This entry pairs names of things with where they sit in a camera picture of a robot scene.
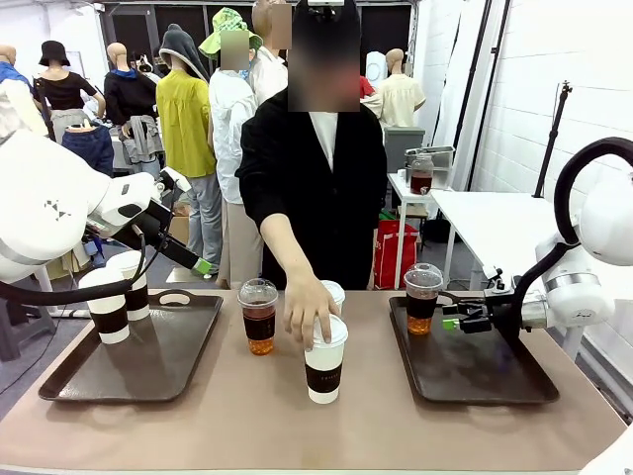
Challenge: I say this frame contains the mannequin blue vest white shirt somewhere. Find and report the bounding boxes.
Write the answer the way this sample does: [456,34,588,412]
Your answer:
[0,44,49,144]

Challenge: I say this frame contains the figure in white shirt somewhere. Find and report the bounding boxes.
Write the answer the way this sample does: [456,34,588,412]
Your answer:
[248,0,294,108]

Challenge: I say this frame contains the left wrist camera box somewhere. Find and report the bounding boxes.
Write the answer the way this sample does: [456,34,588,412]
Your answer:
[156,166,193,195]

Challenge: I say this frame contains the person in black jacket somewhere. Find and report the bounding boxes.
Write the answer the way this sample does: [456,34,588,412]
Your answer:
[234,0,390,292]

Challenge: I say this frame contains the mannequin yellow top grey jeans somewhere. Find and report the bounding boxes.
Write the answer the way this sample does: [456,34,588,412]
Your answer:
[155,23,224,276]

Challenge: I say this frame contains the black tripod stand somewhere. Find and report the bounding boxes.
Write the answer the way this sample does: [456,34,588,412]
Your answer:
[532,80,575,199]

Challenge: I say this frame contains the person's right forearm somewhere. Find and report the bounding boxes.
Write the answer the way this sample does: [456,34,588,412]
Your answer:
[259,212,322,288]

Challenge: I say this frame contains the mannequin cream short-sleeve shirt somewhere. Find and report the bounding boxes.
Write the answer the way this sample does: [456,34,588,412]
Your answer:
[373,47,427,130]

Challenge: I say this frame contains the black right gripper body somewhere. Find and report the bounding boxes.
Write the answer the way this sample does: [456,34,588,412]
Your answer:
[483,289,524,332]

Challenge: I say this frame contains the white round fan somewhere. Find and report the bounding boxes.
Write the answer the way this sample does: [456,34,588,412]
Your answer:
[366,50,390,93]

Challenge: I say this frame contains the brown cardboard box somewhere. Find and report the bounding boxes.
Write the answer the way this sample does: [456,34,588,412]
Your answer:
[167,202,192,246]

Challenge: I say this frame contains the thick black right arm hose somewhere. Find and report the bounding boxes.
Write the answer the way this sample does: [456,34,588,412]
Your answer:
[494,137,633,347]

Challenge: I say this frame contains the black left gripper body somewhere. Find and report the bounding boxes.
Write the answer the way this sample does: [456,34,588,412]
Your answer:
[116,200,173,251]

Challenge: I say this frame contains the mannequin black hoodie blue collar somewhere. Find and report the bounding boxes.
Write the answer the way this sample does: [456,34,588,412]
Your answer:
[103,42,165,180]

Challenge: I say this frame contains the dark brown serving tray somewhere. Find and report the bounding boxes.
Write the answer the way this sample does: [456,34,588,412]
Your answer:
[38,289,225,405]
[388,291,560,407]

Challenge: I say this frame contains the small white side table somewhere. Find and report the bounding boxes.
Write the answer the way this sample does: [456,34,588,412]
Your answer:
[388,170,446,291]

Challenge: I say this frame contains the metal container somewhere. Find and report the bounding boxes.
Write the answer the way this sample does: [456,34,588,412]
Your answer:
[405,144,456,173]

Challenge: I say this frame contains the large white table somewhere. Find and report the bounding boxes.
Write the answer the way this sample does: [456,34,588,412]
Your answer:
[429,190,563,298]

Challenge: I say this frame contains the white paper cup black sleeve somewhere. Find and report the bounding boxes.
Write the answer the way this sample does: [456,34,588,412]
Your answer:
[77,266,133,346]
[106,249,151,322]
[303,314,350,406]
[318,279,346,318]

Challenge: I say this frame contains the grey bin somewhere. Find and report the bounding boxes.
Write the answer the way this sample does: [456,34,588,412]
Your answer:
[383,126,426,174]

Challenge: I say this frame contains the clear iced coffee cup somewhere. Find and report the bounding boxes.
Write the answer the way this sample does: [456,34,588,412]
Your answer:
[236,278,280,356]
[403,262,444,336]

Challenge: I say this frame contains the person's right hand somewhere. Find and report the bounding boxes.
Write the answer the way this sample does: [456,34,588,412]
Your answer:
[283,274,342,351]

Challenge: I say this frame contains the mannequin black hat black top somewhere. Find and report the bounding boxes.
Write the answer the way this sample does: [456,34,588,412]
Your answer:
[33,41,108,144]

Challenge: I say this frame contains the glass jar of tea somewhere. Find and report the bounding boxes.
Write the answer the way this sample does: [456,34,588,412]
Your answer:
[408,153,435,196]

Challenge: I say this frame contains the denim jeans torso mannequin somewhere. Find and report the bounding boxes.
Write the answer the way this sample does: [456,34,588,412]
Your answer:
[61,123,116,178]

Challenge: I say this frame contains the grey stool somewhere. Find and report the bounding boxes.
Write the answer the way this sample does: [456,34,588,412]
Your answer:
[0,295,58,362]

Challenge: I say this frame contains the black vertical pole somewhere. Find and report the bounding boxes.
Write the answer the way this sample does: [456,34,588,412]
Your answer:
[463,0,496,192]

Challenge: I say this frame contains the figure white shirt green hat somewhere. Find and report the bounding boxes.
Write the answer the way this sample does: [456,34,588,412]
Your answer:
[197,7,266,291]

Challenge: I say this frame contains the red shopping bag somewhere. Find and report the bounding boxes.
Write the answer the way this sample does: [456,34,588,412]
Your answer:
[373,220,419,291]

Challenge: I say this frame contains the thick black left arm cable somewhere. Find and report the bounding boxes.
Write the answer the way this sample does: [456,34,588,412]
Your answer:
[0,225,149,307]

